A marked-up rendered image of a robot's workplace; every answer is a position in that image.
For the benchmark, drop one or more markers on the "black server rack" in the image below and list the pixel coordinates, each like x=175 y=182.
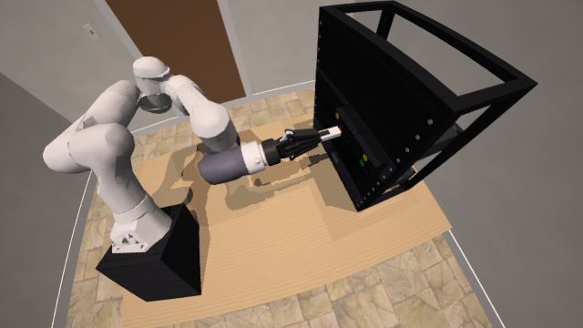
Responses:
x=393 y=108

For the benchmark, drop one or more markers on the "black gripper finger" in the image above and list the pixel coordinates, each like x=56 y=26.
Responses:
x=308 y=135
x=293 y=154

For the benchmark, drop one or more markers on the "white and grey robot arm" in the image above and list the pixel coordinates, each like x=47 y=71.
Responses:
x=107 y=148

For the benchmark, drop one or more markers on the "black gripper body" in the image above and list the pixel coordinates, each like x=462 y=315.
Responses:
x=274 y=149

